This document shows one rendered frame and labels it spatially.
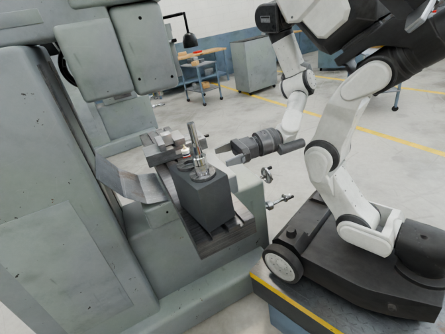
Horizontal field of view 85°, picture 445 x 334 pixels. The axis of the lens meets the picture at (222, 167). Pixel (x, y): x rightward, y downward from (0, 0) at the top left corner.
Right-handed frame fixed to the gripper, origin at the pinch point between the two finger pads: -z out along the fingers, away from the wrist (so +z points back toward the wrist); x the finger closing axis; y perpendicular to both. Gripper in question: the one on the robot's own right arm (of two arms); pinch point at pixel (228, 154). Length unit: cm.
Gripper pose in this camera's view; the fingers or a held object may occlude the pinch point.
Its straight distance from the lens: 82.6
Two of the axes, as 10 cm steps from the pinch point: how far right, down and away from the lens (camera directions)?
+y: 1.7, 8.5, 5.1
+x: 3.6, 4.3, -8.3
